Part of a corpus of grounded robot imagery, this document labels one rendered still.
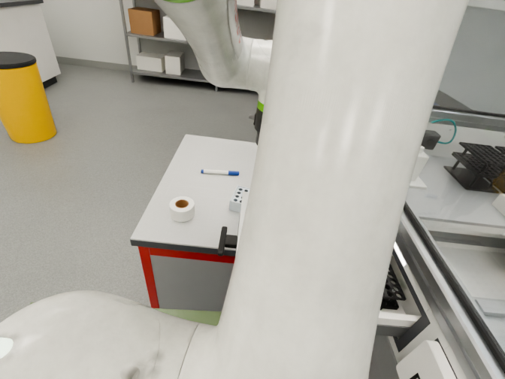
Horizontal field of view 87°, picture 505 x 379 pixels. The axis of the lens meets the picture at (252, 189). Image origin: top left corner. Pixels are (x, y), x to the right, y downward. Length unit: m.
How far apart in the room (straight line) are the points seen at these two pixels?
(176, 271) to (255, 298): 0.71
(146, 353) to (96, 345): 0.04
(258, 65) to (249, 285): 0.48
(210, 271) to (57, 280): 1.08
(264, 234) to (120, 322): 0.14
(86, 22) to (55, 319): 4.93
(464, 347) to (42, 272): 1.75
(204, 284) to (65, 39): 4.78
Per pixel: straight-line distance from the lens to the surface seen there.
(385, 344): 0.68
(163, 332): 0.25
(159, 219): 0.81
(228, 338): 0.20
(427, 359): 0.54
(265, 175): 0.15
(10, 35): 3.96
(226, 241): 0.55
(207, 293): 0.94
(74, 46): 5.27
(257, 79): 0.59
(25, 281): 1.84
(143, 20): 4.31
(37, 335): 0.26
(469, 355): 0.50
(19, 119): 2.95
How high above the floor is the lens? 1.32
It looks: 37 degrees down
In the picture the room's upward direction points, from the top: 8 degrees clockwise
